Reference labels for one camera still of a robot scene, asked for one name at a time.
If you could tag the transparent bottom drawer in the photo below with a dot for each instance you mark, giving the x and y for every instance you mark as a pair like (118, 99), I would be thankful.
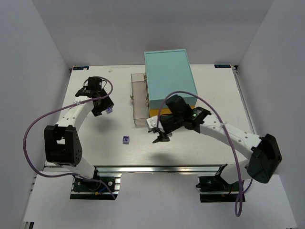
(139, 98)

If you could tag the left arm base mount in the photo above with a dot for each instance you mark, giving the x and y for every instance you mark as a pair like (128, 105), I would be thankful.
(88, 190)

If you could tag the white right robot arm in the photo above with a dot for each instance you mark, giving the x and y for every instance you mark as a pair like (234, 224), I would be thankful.
(262, 153)

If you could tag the blue label left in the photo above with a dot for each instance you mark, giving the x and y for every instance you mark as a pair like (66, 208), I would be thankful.
(80, 68)

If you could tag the purple square lego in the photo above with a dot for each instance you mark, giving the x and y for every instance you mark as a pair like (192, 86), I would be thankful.
(126, 140)
(109, 110)

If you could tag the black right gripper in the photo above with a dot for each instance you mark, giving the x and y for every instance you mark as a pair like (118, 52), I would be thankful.
(164, 130)

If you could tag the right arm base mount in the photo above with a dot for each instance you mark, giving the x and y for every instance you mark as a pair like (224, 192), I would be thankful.
(213, 189)

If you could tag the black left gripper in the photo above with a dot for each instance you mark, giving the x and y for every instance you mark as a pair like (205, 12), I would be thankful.
(101, 106)

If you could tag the blue label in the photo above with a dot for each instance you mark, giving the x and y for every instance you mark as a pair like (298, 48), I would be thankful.
(80, 68)
(220, 66)

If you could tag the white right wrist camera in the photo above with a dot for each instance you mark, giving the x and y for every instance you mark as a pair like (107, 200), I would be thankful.
(154, 124)

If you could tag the blue label right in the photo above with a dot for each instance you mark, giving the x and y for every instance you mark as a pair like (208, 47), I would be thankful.
(220, 66)

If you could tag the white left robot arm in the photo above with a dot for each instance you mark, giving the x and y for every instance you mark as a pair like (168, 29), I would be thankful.
(62, 143)

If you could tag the stacked teal yellow drawer cabinet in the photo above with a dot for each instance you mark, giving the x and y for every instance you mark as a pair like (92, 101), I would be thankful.
(167, 71)

